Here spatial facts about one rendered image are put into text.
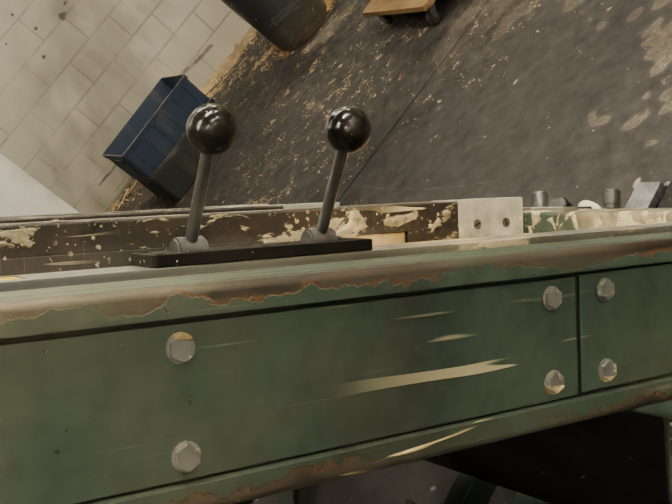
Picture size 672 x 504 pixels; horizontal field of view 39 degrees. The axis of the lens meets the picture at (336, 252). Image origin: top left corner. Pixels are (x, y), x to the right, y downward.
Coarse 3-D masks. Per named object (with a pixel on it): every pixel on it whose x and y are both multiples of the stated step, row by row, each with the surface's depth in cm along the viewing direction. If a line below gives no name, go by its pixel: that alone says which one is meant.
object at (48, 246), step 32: (0, 224) 99; (32, 224) 100; (64, 224) 102; (96, 224) 104; (128, 224) 106; (160, 224) 108; (224, 224) 113; (256, 224) 115; (288, 224) 117; (352, 224) 123; (384, 224) 126; (416, 224) 128; (448, 224) 132; (480, 224) 135; (512, 224) 138; (0, 256) 99; (32, 256) 101; (64, 256) 102; (96, 256) 104; (128, 256) 106
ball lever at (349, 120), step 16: (336, 112) 74; (352, 112) 74; (336, 128) 74; (352, 128) 73; (368, 128) 74; (336, 144) 74; (352, 144) 74; (336, 160) 76; (336, 176) 77; (336, 192) 78; (320, 224) 79; (304, 240) 80; (320, 240) 79
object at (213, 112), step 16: (192, 112) 68; (208, 112) 67; (224, 112) 68; (192, 128) 67; (208, 128) 67; (224, 128) 67; (192, 144) 68; (208, 144) 67; (224, 144) 68; (208, 160) 70; (208, 176) 70; (192, 208) 72; (192, 224) 72; (176, 240) 73; (192, 240) 73
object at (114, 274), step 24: (456, 240) 90; (480, 240) 88; (504, 240) 88; (528, 240) 90; (552, 240) 92; (216, 264) 72; (240, 264) 73; (264, 264) 75; (288, 264) 76; (0, 288) 64; (24, 288) 64
